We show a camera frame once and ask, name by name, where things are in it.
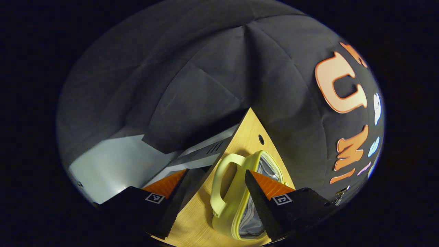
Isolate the black backdrop cloth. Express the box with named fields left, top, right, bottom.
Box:
left=57, top=0, right=384, bottom=206

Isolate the pale yellow suitcase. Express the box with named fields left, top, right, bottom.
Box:
left=210, top=150, right=296, bottom=241

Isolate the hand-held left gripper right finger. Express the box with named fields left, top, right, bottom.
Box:
left=244, top=169, right=336, bottom=241

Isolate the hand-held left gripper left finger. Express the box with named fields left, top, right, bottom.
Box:
left=97, top=168, right=191, bottom=240

